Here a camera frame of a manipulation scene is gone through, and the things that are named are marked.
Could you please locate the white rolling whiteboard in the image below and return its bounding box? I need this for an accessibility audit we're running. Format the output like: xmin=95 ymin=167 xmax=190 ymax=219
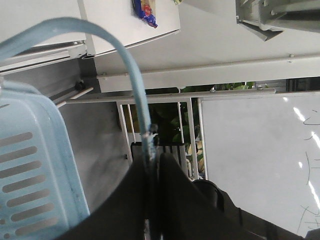
xmin=57 ymin=87 xmax=320 ymax=238

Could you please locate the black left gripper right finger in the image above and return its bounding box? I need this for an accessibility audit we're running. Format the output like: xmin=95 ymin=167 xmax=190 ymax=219
xmin=159 ymin=153 xmax=300 ymax=240

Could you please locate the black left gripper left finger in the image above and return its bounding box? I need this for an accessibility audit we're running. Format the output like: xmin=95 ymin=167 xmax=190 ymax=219
xmin=59 ymin=160 xmax=147 ymax=240

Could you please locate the potted green plant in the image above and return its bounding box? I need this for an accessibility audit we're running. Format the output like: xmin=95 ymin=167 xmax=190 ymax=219
xmin=146 ymin=81 xmax=260 ymax=180

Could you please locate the light blue plastic basket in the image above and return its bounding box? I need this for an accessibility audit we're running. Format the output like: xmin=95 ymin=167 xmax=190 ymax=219
xmin=0 ymin=17 xmax=155 ymax=240

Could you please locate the white store shelving unit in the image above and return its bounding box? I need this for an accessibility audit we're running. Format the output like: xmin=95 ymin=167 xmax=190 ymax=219
xmin=0 ymin=0 xmax=320 ymax=98

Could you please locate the blue snack packet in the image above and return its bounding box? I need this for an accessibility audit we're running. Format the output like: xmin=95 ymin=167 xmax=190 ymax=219
xmin=131 ymin=0 xmax=158 ymax=29

